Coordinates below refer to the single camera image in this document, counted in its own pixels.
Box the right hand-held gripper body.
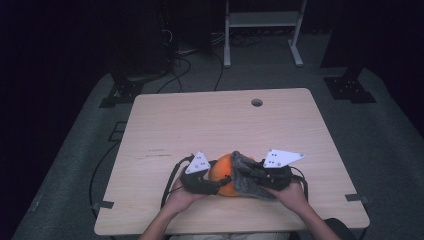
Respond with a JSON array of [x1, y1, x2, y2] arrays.
[[255, 148, 306, 192]]

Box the orange plush toy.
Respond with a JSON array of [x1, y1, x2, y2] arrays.
[[207, 152, 255, 198]]

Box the grey tape strip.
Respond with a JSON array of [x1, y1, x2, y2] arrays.
[[91, 200, 115, 212], [344, 193, 370, 205]]

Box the black tape outline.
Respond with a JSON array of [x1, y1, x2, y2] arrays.
[[107, 121, 128, 143]]

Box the person's left hand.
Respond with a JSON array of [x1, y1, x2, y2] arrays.
[[164, 173, 208, 217]]

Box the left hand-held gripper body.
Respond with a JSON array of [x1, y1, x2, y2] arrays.
[[179, 150, 222, 196]]

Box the white metal stand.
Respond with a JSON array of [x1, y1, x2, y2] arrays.
[[223, 0, 309, 69]]

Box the long black floor cable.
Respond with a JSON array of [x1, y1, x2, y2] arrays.
[[88, 141, 121, 219]]

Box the person's right hand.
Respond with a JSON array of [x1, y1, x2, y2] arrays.
[[265, 181, 310, 212]]

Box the left hand-held gripper cable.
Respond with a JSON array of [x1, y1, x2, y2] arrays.
[[160, 154, 196, 210]]

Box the right hand-held gripper cable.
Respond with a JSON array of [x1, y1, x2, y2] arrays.
[[289, 165, 310, 202]]

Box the dark equipment cabinet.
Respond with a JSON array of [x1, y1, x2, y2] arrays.
[[108, 0, 172, 78]]

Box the hand-held gripper cable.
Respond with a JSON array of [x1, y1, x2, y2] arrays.
[[160, 154, 196, 210], [289, 165, 310, 202]]

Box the grey fuzzy cloth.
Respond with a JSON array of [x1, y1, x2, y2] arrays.
[[229, 150, 278, 201]]

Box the black stand base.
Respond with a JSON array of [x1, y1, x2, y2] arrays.
[[322, 64, 378, 105], [98, 74, 145, 109]]

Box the person's light trousers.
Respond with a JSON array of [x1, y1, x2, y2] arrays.
[[168, 232, 291, 240]]

